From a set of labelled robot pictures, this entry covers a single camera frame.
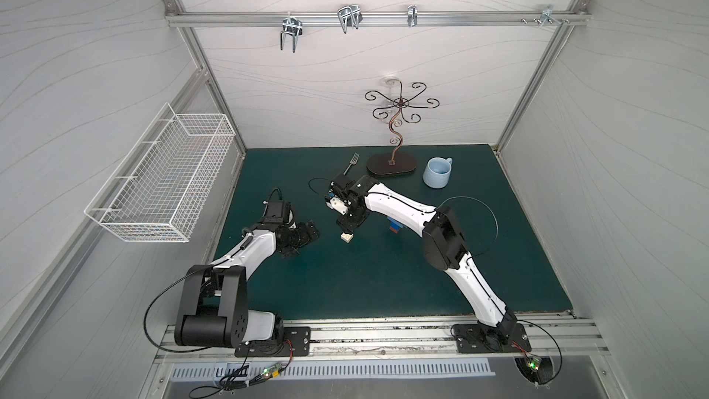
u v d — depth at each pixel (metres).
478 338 0.73
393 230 0.96
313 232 0.82
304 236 0.80
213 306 0.42
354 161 1.15
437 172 1.07
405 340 0.75
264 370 0.68
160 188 0.69
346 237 0.93
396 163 1.15
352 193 0.70
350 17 0.76
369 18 0.79
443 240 0.58
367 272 0.86
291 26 0.78
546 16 0.77
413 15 0.79
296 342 0.73
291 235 0.81
